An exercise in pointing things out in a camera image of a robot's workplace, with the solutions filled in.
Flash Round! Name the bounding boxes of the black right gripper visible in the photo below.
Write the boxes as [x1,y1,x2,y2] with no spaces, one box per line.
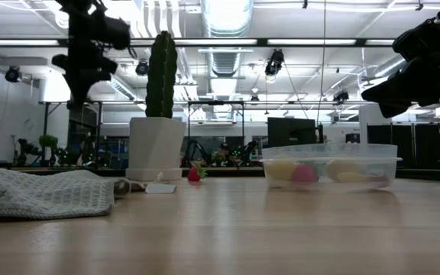
[360,0,440,119]

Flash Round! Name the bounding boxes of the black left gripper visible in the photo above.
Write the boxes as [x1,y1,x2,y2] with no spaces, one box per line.
[50,37,118,111]

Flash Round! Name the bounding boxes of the yellow toy banana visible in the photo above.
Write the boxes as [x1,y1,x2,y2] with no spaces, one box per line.
[336,171,376,183]

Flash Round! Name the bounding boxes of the clear plastic tupperware container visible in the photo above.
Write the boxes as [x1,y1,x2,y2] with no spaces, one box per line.
[260,143,404,192]

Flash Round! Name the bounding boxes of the black partition panels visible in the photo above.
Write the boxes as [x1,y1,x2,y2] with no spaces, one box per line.
[366,116,440,170]

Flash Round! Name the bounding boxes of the small green potted tree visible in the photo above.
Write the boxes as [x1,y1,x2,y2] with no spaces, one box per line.
[37,134,60,156]

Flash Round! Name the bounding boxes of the tall green cactus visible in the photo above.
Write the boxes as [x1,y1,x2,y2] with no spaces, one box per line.
[144,30,179,119]

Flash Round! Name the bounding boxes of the white plant pot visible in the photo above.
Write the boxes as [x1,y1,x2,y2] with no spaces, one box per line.
[128,116,187,171]

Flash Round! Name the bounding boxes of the small brown round object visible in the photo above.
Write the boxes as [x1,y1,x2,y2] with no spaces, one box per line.
[112,177,147,199]

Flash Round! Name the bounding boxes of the white pot saucer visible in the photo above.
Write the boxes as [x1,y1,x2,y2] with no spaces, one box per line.
[125,167,183,182]

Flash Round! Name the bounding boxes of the white knit cloth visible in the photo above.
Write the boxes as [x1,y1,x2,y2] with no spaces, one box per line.
[0,165,115,222]

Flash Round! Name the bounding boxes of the black computer monitor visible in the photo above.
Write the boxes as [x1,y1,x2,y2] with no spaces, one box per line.
[267,116,319,149]

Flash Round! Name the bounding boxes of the small white tag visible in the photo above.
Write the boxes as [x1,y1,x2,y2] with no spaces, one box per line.
[144,171,177,194]

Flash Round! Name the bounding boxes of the small red toy strawberry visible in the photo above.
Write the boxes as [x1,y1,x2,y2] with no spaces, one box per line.
[186,163,209,183]

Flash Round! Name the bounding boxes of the person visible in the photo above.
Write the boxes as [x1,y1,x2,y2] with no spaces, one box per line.
[217,141,233,163]

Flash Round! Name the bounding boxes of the black hanging ceiling camera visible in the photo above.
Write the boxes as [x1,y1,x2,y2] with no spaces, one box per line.
[332,89,351,104]
[134,59,150,77]
[264,48,285,77]
[5,66,23,84]

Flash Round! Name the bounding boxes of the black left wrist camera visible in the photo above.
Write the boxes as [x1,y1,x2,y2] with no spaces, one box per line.
[99,15,133,51]

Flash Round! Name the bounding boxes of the black overhead frame bar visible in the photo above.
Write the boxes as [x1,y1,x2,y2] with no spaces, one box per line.
[0,37,396,48]

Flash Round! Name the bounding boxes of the silver ceiling air duct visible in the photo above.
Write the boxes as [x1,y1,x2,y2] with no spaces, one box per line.
[199,0,254,38]

